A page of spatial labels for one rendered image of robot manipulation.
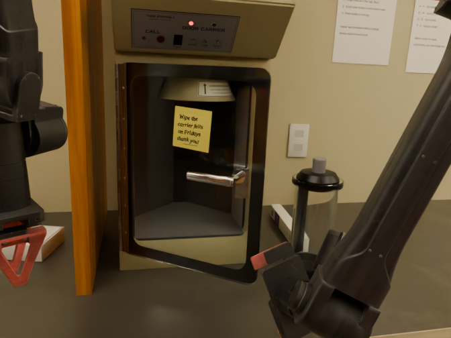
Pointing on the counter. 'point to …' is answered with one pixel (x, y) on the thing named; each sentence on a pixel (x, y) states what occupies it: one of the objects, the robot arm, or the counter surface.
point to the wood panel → (85, 133)
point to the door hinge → (118, 155)
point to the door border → (123, 155)
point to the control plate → (154, 24)
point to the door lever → (238, 176)
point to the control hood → (247, 15)
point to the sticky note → (192, 129)
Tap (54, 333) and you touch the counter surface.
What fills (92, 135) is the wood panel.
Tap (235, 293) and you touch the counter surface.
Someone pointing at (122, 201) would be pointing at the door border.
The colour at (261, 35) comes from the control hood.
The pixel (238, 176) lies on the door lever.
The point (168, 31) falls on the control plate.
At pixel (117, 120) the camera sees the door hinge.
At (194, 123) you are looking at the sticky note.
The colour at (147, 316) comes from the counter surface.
